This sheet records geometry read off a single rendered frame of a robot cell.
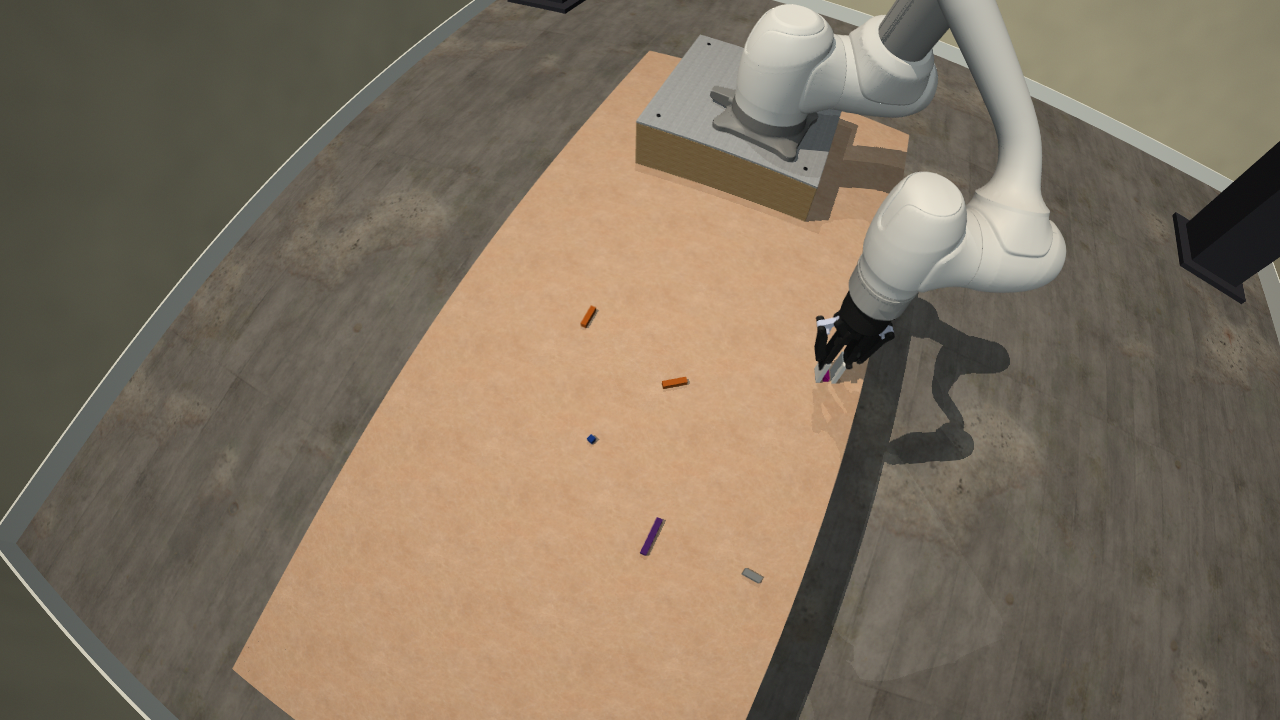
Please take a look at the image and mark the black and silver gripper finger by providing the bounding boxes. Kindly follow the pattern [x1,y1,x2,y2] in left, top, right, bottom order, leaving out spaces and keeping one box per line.
[814,316,856,383]
[829,322,895,384]

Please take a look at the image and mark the purple rod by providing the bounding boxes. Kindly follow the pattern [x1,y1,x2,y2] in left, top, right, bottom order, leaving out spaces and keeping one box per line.
[640,518,663,556]

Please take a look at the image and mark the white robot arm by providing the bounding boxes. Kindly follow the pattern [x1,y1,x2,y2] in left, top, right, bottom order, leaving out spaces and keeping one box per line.
[710,0,1066,320]

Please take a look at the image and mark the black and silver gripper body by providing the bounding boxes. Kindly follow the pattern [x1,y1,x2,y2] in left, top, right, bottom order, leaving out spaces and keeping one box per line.
[833,293,890,340]

